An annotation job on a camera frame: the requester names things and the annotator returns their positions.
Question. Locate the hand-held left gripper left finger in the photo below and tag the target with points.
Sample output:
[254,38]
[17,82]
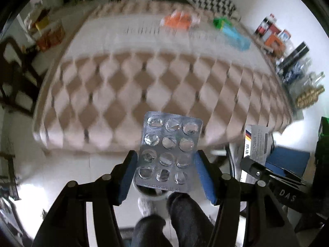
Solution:
[126,177]

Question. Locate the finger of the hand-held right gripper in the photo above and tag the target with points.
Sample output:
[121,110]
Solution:
[254,168]

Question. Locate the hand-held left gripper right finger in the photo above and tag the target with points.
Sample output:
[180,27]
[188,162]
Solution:
[205,177]

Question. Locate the white medicine box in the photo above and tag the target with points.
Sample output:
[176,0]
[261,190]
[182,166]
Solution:
[257,141]

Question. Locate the round white trash bin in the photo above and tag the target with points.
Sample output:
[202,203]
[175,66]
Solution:
[151,194]

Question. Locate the silver blister pack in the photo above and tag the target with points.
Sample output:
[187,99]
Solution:
[167,144]

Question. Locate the black stool with blue cushion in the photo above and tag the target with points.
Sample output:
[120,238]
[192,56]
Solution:
[287,159]

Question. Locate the grey fuzzy slipper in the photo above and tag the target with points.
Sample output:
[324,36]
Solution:
[144,207]

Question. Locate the person's left leg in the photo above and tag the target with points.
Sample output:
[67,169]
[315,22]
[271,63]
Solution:
[149,231]

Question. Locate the gold grenade shaped bottle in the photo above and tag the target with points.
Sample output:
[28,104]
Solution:
[308,96]

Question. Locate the brown diamond pattern tablecloth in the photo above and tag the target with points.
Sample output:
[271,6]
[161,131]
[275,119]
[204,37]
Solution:
[128,87]

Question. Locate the navy printed bottle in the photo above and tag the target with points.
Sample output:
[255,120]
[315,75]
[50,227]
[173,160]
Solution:
[293,69]

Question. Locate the clear glass bottle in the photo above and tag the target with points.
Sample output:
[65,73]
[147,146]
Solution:
[314,79]

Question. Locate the teal box with green end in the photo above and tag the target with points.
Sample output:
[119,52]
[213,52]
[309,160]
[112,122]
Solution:
[236,37]

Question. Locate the small white blue box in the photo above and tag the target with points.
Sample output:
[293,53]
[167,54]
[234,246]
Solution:
[285,36]

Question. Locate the cola bottle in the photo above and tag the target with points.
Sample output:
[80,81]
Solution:
[262,28]

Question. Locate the orange cardboard box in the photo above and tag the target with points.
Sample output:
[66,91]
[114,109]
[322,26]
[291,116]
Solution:
[42,43]
[56,34]

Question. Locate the orange snack packet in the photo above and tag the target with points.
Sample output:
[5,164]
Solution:
[174,22]

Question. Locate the dark wooden chair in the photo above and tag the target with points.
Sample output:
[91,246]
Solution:
[12,56]

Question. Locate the yellow box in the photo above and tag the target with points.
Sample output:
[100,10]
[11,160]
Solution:
[42,22]

